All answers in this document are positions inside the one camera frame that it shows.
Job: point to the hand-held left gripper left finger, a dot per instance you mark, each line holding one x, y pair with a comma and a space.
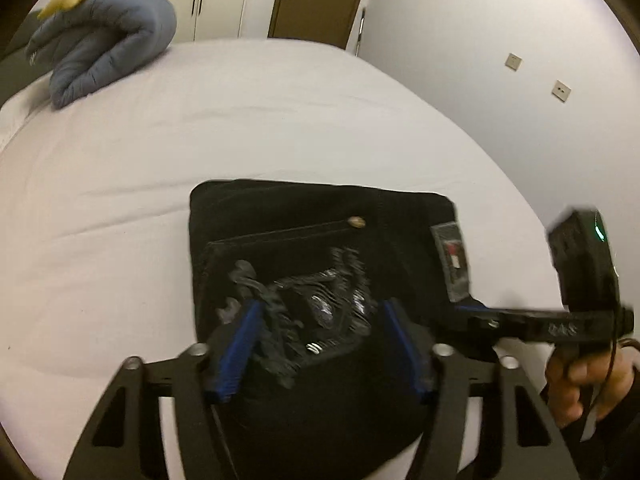
240, 350

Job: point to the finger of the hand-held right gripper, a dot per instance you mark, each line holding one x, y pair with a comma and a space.
487, 321

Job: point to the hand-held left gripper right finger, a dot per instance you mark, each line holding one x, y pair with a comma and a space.
407, 350

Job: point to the black pants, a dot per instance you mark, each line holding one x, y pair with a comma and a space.
320, 240

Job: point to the person's right forearm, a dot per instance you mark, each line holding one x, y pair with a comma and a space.
620, 442

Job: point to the person's right hand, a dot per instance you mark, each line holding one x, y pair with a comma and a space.
575, 390

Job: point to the bed with white sheet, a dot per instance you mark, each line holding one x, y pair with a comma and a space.
250, 110

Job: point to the white pillow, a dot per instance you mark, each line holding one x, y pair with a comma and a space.
15, 112

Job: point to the rolled blue duvet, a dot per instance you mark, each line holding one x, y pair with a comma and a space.
110, 40

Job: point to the brown door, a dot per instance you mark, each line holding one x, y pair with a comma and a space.
320, 0

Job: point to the grey padded headboard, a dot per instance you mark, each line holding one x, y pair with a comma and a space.
12, 67

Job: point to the beige wall socket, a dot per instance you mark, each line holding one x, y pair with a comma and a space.
513, 61
561, 91

